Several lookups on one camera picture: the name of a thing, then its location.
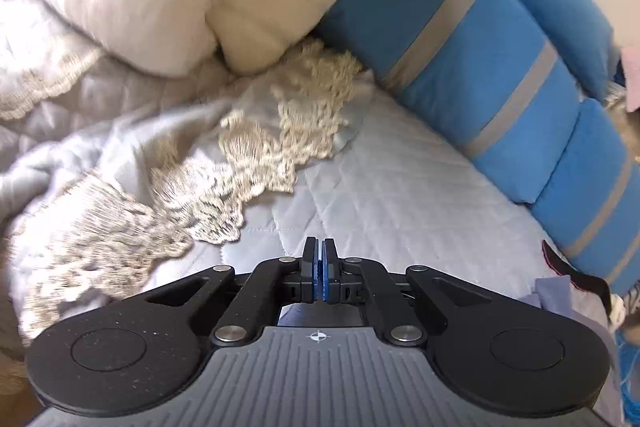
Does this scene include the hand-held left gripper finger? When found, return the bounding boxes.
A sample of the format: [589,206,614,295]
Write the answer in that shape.
[320,237,481,348]
[144,237,321,348]

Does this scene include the blue-grey fleece pants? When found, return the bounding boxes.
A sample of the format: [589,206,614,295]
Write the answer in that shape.
[535,276,618,348]

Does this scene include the quilted grey bedspread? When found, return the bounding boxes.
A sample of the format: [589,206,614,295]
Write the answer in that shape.
[0,0,626,358]

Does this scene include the lace-trimmed grey cloth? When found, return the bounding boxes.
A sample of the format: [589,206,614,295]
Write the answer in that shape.
[0,39,376,343]

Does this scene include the striped blue pillow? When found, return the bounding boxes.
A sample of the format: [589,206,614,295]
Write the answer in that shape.
[530,99,640,298]
[312,0,596,202]

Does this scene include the silver floral cover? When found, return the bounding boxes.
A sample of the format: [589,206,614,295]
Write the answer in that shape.
[602,84,640,142]

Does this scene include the black strap with pink edge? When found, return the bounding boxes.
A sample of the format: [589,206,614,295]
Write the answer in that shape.
[541,241,613,308]

